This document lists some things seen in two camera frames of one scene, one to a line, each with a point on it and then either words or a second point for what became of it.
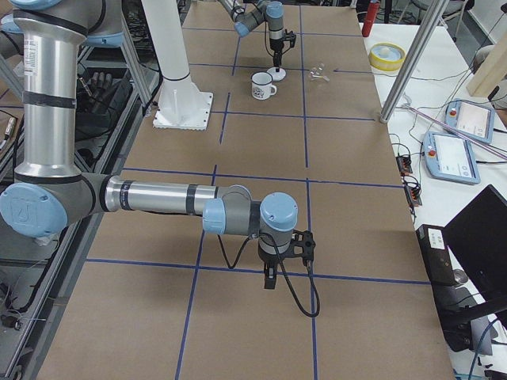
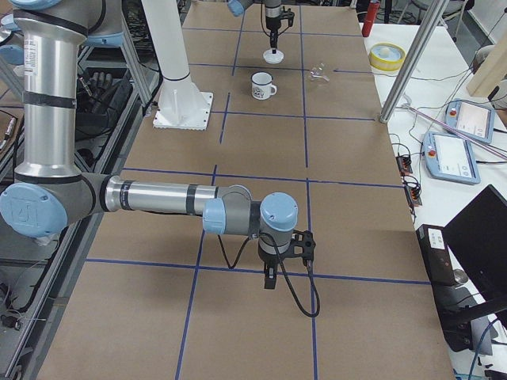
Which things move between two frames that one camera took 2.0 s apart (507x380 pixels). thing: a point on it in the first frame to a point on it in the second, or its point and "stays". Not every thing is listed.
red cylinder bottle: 372,11 stays
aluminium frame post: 428,28 stays
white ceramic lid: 277,76 to 272,58
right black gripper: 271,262 stays
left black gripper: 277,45 to 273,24
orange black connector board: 405,164 stays
